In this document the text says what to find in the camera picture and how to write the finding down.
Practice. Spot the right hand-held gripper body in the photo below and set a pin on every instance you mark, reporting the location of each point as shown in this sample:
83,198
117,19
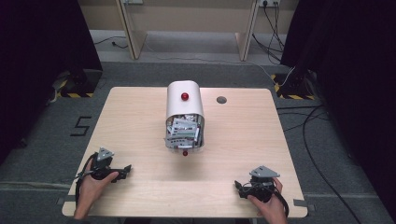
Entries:
260,185

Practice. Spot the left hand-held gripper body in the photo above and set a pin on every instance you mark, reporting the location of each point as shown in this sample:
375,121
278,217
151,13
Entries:
104,165

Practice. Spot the person's right hand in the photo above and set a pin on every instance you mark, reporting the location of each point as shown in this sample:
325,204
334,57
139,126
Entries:
270,207

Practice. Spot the person's left hand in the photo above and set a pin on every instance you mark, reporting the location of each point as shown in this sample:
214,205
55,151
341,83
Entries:
93,186

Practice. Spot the grey tape strip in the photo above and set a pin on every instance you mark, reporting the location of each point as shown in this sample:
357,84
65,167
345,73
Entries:
63,200
303,204

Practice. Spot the pile of grey white packets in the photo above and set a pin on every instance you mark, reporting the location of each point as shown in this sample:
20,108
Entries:
183,132

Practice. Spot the black stand base striped tape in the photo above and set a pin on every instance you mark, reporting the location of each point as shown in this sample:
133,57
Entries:
81,85
294,87

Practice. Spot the white cylindrical container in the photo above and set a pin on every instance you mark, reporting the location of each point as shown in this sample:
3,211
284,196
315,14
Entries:
183,105

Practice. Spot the black curtain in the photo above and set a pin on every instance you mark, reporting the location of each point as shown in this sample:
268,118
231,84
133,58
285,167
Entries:
37,62
351,77

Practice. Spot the light wooden background desk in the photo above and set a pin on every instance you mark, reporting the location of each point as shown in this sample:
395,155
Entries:
186,15

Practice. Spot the white wall socket with plugs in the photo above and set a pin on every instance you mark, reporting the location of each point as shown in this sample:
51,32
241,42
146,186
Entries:
269,2

